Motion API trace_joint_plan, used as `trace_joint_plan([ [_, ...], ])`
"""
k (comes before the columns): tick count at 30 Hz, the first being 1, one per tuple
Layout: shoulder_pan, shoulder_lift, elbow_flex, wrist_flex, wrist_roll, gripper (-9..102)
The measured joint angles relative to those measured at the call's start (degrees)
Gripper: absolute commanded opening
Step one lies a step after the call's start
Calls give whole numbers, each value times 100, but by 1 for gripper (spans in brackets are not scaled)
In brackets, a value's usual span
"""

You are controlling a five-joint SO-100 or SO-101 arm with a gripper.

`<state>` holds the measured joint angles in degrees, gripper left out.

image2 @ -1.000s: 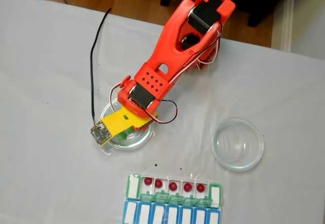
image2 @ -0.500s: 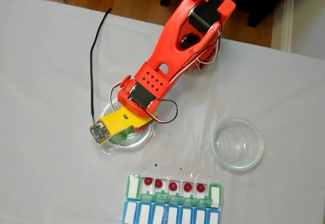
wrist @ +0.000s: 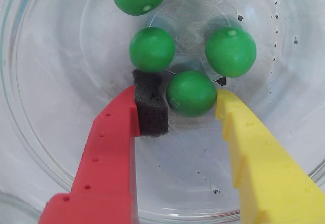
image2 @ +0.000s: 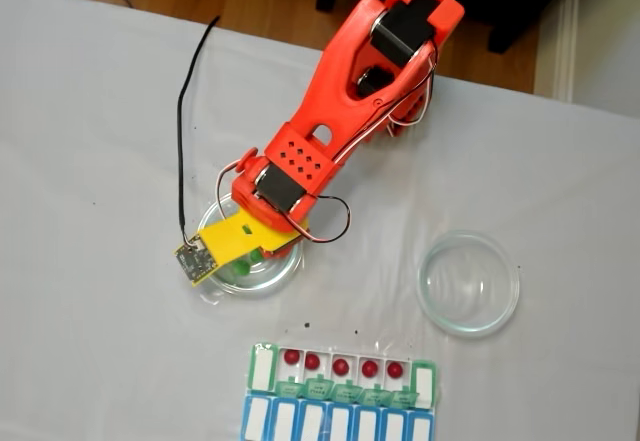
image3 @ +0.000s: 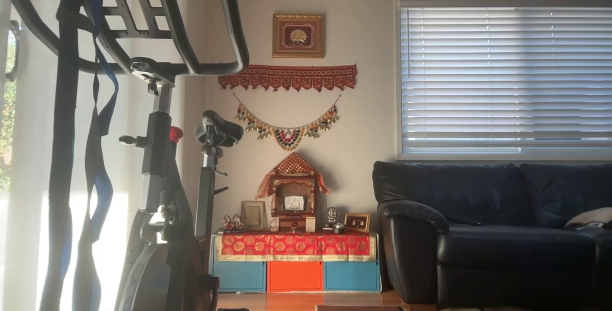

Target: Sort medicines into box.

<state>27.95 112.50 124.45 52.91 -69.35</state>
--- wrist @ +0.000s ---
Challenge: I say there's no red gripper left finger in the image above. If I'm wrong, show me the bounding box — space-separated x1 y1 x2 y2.
38 69 170 224

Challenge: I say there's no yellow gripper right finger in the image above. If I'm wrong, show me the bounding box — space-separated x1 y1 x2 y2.
215 89 325 224

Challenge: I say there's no clear glass bowl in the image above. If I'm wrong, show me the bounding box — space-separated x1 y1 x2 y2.
0 0 325 224

